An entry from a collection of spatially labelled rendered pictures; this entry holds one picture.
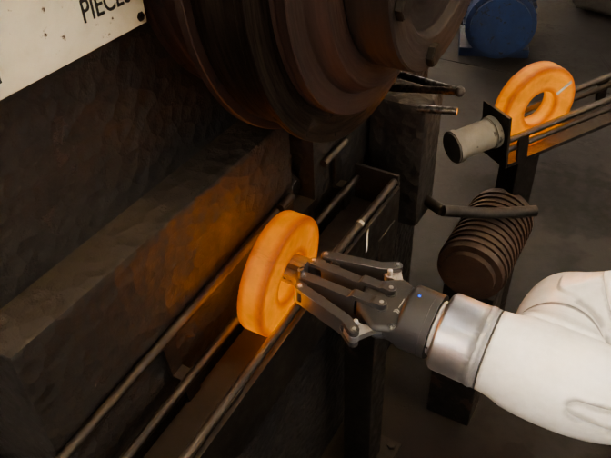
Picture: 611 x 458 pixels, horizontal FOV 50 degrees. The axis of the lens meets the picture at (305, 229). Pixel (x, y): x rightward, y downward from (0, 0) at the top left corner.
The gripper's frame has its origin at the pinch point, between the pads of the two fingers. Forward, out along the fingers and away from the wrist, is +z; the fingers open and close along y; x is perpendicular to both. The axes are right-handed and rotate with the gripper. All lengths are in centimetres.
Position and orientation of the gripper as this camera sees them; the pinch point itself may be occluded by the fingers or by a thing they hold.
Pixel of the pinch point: (280, 263)
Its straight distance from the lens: 80.2
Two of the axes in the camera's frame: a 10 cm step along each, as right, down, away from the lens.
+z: -8.7, -3.3, 3.7
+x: 0.1, -7.5, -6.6
